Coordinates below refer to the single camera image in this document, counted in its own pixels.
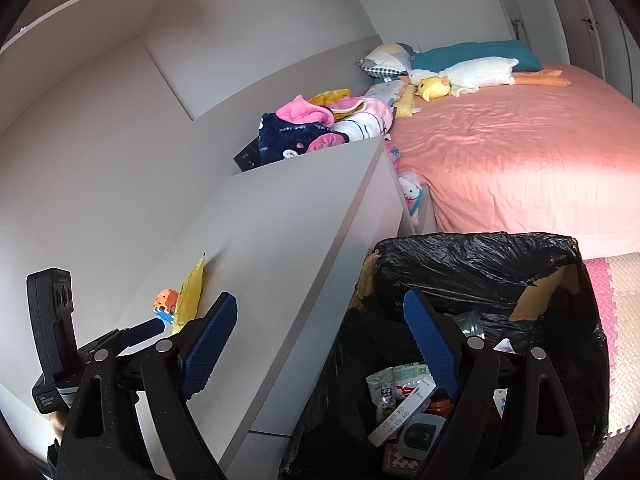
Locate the white wall shelf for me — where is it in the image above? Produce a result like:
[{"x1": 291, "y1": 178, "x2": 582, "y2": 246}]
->
[{"x1": 0, "y1": 0, "x2": 182, "y2": 57}]

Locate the checkered pillow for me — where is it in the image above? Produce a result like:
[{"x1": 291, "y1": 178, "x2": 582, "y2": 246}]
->
[{"x1": 357, "y1": 42, "x2": 422, "y2": 81}]

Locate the orange toy block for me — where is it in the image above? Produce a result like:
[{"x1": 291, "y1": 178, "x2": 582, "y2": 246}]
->
[{"x1": 152, "y1": 288, "x2": 180, "y2": 324}]

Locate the bed with pink sheet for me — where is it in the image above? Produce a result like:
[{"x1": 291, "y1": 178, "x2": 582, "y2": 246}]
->
[{"x1": 387, "y1": 64, "x2": 640, "y2": 257}]

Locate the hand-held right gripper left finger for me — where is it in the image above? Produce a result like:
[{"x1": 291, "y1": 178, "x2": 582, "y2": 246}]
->
[{"x1": 56, "y1": 291, "x2": 239, "y2": 480}]

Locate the black wall panel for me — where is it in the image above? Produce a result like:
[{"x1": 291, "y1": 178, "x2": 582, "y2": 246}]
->
[{"x1": 232, "y1": 137, "x2": 262, "y2": 174}]

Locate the pink fleece cloth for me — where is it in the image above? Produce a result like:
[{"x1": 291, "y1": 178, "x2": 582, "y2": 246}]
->
[{"x1": 277, "y1": 94, "x2": 335, "y2": 127}]

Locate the clear plastic jar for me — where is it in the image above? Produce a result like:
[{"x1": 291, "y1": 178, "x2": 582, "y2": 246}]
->
[{"x1": 451, "y1": 310, "x2": 487, "y2": 342}]

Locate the teal pillow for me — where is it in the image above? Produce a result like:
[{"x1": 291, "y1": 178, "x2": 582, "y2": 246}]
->
[{"x1": 409, "y1": 39, "x2": 544, "y2": 74}]

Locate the yellow knit cloth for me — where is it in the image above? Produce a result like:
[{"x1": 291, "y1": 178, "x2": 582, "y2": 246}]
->
[{"x1": 392, "y1": 82, "x2": 417, "y2": 119}]

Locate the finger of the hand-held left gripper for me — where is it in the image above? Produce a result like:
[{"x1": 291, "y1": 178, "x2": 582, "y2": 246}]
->
[{"x1": 119, "y1": 317, "x2": 166, "y2": 350}]

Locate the silver foil packet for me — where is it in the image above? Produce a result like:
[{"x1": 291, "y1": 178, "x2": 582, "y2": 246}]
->
[{"x1": 366, "y1": 367, "x2": 397, "y2": 422}]

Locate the white bunny plush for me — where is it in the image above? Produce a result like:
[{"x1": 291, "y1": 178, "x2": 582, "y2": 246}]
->
[{"x1": 397, "y1": 170, "x2": 427, "y2": 227}]

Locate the pink white foam mat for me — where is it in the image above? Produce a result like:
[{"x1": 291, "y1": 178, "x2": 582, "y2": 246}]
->
[{"x1": 582, "y1": 255, "x2": 640, "y2": 438}]

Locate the white pink printed cloth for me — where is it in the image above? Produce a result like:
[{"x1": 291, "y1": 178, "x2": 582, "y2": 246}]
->
[{"x1": 332, "y1": 97, "x2": 397, "y2": 144}]

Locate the white printed packet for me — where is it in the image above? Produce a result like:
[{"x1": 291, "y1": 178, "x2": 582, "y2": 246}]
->
[{"x1": 392, "y1": 362, "x2": 432, "y2": 397}]

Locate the white goose plush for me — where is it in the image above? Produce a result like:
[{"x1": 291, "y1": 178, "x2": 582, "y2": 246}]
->
[{"x1": 407, "y1": 55, "x2": 572, "y2": 97}]

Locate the blue white packet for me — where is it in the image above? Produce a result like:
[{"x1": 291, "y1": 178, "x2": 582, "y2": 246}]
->
[{"x1": 400, "y1": 412, "x2": 444, "y2": 459}]

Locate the grey cabinet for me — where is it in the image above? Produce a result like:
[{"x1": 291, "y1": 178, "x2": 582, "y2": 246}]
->
[{"x1": 122, "y1": 137, "x2": 417, "y2": 480}]

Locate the yellow printed cloth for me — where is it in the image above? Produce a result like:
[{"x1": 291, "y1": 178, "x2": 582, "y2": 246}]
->
[{"x1": 307, "y1": 88, "x2": 352, "y2": 109}]

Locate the navy printed blanket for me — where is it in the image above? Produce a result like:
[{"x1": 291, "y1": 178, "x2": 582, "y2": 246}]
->
[{"x1": 257, "y1": 110, "x2": 352, "y2": 167}]

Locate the yellow duck plush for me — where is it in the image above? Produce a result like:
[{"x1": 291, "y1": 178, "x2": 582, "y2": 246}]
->
[{"x1": 415, "y1": 76, "x2": 452, "y2": 103}]

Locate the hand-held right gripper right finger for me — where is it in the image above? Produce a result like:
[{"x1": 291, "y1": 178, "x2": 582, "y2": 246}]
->
[{"x1": 402, "y1": 288, "x2": 586, "y2": 480}]

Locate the yellow packet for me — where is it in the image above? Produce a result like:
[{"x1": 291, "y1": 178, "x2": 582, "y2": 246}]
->
[{"x1": 171, "y1": 252, "x2": 207, "y2": 336}]

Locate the white carton box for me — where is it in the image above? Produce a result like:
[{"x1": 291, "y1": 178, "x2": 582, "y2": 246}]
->
[{"x1": 368, "y1": 377, "x2": 437, "y2": 449}]

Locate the black bag lined trash box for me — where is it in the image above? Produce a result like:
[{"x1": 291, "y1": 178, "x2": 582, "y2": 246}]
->
[{"x1": 278, "y1": 231, "x2": 612, "y2": 480}]

